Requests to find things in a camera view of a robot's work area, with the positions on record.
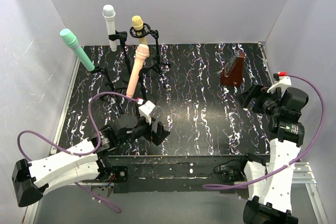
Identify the black tripod shock mount stand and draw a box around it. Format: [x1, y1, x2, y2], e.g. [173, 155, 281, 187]
[144, 23, 171, 88]

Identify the black tripod clip stand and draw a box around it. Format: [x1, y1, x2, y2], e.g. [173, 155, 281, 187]
[90, 66, 133, 102]

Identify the pink microphone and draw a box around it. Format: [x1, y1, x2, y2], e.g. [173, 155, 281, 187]
[126, 44, 149, 98]

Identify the black round base holder stand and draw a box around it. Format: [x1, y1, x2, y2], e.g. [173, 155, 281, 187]
[109, 31, 132, 83]

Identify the large yellow microphone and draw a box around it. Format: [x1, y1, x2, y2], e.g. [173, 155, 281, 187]
[130, 15, 148, 45]

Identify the green microphone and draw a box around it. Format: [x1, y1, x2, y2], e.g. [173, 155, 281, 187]
[59, 28, 95, 72]

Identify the white microphone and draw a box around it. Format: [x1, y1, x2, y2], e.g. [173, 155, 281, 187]
[102, 4, 117, 52]

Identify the black round base clip stand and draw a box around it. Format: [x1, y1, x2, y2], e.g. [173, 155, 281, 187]
[139, 67, 150, 100]

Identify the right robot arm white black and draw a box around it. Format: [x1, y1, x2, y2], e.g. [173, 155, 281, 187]
[238, 84, 309, 223]

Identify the brown box in holder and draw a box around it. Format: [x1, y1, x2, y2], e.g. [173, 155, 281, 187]
[220, 51, 245, 87]

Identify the black front mounting base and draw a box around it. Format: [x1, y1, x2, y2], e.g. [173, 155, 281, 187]
[91, 154, 270, 194]

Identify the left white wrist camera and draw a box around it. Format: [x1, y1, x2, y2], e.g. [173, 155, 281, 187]
[137, 98, 157, 124]

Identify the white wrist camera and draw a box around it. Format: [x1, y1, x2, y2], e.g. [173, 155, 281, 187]
[267, 72, 292, 93]
[137, 98, 157, 124]

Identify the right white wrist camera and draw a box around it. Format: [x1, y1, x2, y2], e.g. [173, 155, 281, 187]
[267, 72, 292, 93]

